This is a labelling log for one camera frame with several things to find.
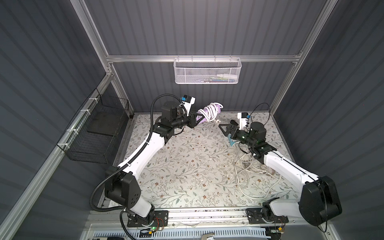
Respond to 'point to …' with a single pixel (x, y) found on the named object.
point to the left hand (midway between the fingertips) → (205, 116)
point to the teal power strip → (230, 140)
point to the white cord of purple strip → (210, 111)
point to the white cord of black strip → (251, 179)
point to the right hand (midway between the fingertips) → (225, 126)
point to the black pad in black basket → (105, 123)
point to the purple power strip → (201, 118)
